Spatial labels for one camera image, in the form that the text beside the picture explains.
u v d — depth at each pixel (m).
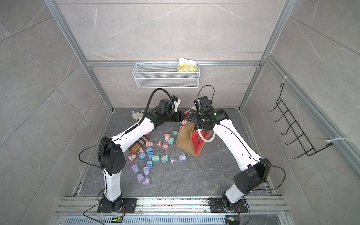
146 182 0.79
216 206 0.73
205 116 0.55
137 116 1.10
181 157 0.88
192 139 0.81
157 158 0.89
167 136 1.00
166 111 0.67
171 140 0.96
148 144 0.94
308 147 0.61
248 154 0.43
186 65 0.86
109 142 0.51
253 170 0.40
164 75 1.00
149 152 0.93
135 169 0.83
